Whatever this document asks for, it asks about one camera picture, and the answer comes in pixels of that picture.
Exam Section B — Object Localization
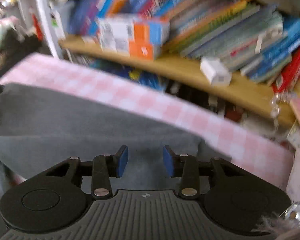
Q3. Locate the grey sweatshirt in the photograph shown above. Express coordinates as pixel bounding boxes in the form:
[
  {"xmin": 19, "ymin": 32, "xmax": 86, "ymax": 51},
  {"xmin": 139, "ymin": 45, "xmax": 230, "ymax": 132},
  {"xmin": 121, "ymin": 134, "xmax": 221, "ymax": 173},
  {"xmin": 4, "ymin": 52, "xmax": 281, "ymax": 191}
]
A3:
[{"xmin": 0, "ymin": 83, "xmax": 224, "ymax": 190}]

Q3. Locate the pink checkered cartoon desk mat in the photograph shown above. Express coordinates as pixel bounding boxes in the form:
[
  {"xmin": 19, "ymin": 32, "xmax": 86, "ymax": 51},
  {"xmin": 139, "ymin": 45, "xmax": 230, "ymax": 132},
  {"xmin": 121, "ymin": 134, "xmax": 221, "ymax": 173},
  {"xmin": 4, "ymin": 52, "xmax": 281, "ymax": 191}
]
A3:
[{"xmin": 0, "ymin": 53, "xmax": 293, "ymax": 189}]

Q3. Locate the wooden white bookshelf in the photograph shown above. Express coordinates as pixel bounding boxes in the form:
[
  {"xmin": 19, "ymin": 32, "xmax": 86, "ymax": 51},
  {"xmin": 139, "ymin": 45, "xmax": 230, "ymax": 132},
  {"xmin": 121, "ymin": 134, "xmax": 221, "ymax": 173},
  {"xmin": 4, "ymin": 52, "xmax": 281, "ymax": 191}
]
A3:
[{"xmin": 32, "ymin": 0, "xmax": 300, "ymax": 131}]

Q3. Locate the white power adapter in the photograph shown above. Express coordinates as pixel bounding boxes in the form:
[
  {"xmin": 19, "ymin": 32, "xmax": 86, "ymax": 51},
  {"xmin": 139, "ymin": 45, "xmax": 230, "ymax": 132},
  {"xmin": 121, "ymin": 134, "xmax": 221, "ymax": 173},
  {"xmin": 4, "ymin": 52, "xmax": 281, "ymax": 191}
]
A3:
[{"xmin": 200, "ymin": 57, "xmax": 232, "ymax": 86}]

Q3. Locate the orange white box lower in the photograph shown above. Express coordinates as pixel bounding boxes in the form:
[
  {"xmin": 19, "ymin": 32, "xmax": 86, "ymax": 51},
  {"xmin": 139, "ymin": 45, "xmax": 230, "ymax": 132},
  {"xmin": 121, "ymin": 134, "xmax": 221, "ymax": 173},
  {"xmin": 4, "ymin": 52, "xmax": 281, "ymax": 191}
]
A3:
[{"xmin": 100, "ymin": 38, "xmax": 161, "ymax": 60}]

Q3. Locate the orange white box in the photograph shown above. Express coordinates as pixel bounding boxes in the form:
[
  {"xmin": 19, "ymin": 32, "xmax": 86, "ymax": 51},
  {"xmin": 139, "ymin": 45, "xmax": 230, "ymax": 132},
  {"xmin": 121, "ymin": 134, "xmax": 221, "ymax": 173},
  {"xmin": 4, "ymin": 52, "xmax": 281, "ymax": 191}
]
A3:
[
  {"xmin": 100, "ymin": 38, "xmax": 161, "ymax": 60},
  {"xmin": 97, "ymin": 14, "xmax": 170, "ymax": 46}
]

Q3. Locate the orange white box upper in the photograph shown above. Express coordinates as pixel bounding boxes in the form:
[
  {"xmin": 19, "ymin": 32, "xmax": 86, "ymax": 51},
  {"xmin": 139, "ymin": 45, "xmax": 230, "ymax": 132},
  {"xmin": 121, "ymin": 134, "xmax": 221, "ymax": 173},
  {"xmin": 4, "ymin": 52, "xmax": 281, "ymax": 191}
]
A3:
[{"xmin": 97, "ymin": 14, "xmax": 170, "ymax": 46}]

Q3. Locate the row of leaning books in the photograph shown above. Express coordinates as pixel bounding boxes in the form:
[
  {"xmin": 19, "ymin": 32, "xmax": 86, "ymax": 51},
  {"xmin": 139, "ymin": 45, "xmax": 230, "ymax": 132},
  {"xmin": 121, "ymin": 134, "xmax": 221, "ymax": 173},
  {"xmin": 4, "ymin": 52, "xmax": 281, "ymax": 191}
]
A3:
[{"xmin": 67, "ymin": 0, "xmax": 300, "ymax": 93}]

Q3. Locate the fluffy keychain with bell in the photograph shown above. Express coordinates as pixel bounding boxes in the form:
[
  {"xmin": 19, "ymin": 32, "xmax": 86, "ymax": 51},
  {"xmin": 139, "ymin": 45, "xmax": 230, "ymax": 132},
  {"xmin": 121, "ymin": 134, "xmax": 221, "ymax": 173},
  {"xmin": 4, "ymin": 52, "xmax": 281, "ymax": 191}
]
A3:
[{"xmin": 254, "ymin": 202, "xmax": 300, "ymax": 239}]

